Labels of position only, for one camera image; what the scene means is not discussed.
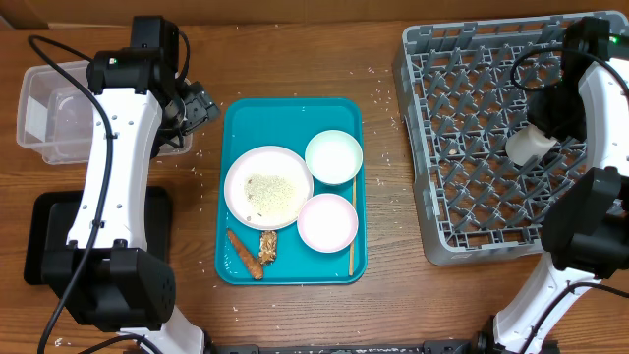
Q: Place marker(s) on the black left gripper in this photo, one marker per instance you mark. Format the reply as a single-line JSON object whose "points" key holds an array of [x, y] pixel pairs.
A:
{"points": [[200, 107]]}

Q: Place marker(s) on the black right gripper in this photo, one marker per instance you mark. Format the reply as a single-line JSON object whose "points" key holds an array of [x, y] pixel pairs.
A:
{"points": [[537, 115]]}

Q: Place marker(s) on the white cup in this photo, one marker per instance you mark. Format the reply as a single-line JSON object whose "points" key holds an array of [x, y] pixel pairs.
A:
{"points": [[527, 143]]}

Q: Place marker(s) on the light green bowl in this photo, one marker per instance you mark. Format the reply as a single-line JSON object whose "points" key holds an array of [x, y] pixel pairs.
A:
{"points": [[334, 157]]}

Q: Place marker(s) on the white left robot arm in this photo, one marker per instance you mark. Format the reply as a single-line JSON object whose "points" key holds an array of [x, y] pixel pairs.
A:
{"points": [[105, 275]]}

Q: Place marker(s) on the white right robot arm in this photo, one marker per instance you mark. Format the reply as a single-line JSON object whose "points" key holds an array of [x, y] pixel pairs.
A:
{"points": [[583, 244]]}

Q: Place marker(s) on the grey dishwasher rack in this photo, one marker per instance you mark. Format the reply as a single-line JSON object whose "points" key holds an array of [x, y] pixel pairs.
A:
{"points": [[460, 93]]}

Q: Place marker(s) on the teal plastic tray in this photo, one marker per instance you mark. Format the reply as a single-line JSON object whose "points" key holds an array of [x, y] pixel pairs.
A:
{"points": [[289, 123]]}

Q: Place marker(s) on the large pink plate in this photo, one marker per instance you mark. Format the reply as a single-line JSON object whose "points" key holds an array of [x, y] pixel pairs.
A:
{"points": [[266, 187]]}

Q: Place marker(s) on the clear plastic bin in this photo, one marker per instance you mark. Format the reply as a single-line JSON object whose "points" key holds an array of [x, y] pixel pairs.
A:
{"points": [[54, 118]]}

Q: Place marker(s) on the brown food scrap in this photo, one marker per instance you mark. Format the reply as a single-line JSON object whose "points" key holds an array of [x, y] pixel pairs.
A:
{"points": [[267, 247]]}

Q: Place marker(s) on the brown sausage piece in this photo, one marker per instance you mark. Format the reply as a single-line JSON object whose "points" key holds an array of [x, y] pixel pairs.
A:
{"points": [[251, 263]]}

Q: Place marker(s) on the black plastic tray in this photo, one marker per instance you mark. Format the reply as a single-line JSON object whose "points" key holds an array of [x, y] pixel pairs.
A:
{"points": [[54, 213]]}

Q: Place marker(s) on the wooden chopstick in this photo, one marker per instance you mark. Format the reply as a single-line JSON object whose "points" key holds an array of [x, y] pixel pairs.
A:
{"points": [[354, 229]]}

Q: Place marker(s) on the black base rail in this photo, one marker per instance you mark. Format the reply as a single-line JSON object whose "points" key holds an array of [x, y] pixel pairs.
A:
{"points": [[449, 346]]}

